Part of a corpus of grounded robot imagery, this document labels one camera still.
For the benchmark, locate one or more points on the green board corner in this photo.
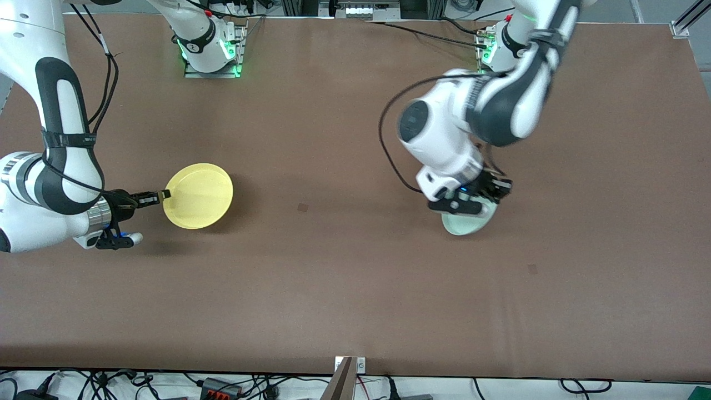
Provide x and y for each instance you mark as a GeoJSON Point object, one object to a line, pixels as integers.
{"type": "Point", "coordinates": [701, 393]}

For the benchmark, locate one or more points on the black plug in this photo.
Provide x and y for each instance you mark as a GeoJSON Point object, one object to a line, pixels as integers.
{"type": "Point", "coordinates": [391, 389]}

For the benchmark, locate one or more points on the yellow round plate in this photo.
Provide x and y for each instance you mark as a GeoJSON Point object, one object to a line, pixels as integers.
{"type": "Point", "coordinates": [199, 195]}

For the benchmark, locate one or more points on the pale green round plate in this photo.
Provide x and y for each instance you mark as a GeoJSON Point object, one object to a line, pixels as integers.
{"type": "Point", "coordinates": [466, 225]}

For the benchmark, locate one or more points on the black red connector block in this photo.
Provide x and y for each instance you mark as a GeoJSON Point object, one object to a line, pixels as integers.
{"type": "Point", "coordinates": [219, 388]}

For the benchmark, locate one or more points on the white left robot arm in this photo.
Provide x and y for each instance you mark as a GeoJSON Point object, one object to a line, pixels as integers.
{"type": "Point", "coordinates": [444, 128]}

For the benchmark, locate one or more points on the black power adapter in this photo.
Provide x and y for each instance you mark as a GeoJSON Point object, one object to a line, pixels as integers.
{"type": "Point", "coordinates": [33, 395]}

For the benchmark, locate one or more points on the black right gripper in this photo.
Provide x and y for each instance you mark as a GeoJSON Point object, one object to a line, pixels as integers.
{"type": "Point", "coordinates": [119, 200]}

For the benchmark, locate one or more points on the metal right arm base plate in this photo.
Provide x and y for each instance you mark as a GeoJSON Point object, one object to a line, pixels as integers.
{"type": "Point", "coordinates": [240, 44]}

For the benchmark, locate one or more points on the grey device with sockets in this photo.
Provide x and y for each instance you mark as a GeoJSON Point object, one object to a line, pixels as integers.
{"type": "Point", "coordinates": [364, 11]}

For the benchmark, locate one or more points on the white bracket plate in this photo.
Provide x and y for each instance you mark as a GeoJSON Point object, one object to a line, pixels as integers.
{"type": "Point", "coordinates": [361, 365]}

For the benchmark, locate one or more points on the silver corner bracket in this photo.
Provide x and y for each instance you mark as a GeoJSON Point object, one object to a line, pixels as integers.
{"type": "Point", "coordinates": [680, 29]}

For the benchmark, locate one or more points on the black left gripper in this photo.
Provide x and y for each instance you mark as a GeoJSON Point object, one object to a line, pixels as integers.
{"type": "Point", "coordinates": [493, 186]}

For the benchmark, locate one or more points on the grey metal camera post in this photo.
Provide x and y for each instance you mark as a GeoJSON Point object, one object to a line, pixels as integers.
{"type": "Point", "coordinates": [340, 383]}

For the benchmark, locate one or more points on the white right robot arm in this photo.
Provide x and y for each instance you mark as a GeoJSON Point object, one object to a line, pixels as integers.
{"type": "Point", "coordinates": [61, 111]}

